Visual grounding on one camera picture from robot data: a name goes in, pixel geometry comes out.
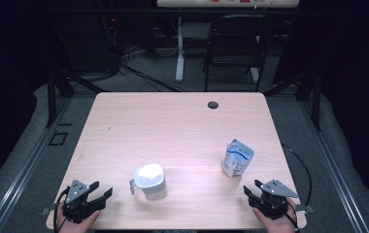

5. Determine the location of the thin black cable with connector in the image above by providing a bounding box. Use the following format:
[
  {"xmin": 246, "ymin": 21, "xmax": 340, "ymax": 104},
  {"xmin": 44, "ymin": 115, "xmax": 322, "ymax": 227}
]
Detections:
[{"xmin": 281, "ymin": 143, "xmax": 313, "ymax": 207}]

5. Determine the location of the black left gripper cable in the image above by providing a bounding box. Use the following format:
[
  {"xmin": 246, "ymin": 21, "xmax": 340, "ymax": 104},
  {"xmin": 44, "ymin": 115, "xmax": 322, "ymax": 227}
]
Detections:
[{"xmin": 52, "ymin": 187, "xmax": 71, "ymax": 233}]

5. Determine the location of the black metal stand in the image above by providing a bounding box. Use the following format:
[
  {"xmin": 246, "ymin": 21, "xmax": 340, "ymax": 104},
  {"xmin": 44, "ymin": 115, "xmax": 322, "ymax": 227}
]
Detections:
[
  {"xmin": 263, "ymin": 69, "xmax": 323, "ymax": 132},
  {"xmin": 45, "ymin": 69, "xmax": 111, "ymax": 129}
]

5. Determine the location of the dark equipment cabinet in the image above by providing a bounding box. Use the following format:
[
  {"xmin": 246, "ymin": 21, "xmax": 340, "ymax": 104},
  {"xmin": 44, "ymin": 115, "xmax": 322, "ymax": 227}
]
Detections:
[{"xmin": 50, "ymin": 13, "xmax": 120, "ymax": 74}]

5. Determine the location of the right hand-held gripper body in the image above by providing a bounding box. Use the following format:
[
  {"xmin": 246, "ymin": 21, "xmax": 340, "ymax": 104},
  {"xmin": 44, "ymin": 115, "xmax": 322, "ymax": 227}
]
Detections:
[{"xmin": 249, "ymin": 179, "xmax": 299, "ymax": 219}]

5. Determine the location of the aluminium floor rail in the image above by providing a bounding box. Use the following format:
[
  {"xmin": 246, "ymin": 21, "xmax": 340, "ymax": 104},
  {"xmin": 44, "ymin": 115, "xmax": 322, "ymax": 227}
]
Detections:
[
  {"xmin": 0, "ymin": 96, "xmax": 74, "ymax": 233},
  {"xmin": 297, "ymin": 98, "xmax": 369, "ymax": 233}
]

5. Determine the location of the white-legged desk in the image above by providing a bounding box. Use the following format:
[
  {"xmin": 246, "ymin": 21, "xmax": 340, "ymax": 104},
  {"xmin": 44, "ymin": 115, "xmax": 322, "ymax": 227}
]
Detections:
[{"xmin": 156, "ymin": 0, "xmax": 300, "ymax": 83}]

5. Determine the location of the black folding chair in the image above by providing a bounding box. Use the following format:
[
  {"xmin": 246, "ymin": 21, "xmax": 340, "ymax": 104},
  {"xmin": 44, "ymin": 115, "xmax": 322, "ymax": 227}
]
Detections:
[{"xmin": 203, "ymin": 13, "xmax": 281, "ymax": 92}]

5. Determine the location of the person's right hand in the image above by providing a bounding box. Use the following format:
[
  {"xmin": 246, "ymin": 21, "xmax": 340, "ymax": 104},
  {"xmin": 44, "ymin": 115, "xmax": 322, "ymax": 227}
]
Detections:
[{"xmin": 252, "ymin": 197, "xmax": 299, "ymax": 233}]

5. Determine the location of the black floor cable bundle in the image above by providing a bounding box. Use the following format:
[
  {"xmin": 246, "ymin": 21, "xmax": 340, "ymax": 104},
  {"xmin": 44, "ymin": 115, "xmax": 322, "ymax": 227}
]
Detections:
[{"xmin": 119, "ymin": 62, "xmax": 186, "ymax": 93}]

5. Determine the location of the white and blue bag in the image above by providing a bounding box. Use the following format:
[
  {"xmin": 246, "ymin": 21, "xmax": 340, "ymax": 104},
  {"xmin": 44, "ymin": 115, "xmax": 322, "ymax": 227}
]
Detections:
[{"xmin": 220, "ymin": 138, "xmax": 255, "ymax": 179}]

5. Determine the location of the person's left hand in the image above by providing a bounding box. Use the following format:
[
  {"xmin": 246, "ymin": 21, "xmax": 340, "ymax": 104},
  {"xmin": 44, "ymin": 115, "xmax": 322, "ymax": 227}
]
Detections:
[{"xmin": 55, "ymin": 201, "xmax": 102, "ymax": 233}]

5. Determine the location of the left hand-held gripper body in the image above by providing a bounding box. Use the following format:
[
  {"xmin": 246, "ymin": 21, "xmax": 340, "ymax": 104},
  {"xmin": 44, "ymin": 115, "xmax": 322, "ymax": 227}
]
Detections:
[{"xmin": 63, "ymin": 180, "xmax": 106, "ymax": 224}]

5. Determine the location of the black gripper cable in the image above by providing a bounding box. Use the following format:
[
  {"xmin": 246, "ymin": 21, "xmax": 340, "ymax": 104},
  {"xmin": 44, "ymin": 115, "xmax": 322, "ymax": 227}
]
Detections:
[
  {"xmin": 52, "ymin": 187, "xmax": 71, "ymax": 233},
  {"xmin": 284, "ymin": 199, "xmax": 299, "ymax": 231}
]

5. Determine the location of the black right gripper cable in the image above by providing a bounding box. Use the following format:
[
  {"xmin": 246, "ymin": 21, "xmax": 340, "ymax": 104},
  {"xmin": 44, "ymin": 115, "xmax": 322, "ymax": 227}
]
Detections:
[{"xmin": 284, "ymin": 199, "xmax": 299, "ymax": 231}]

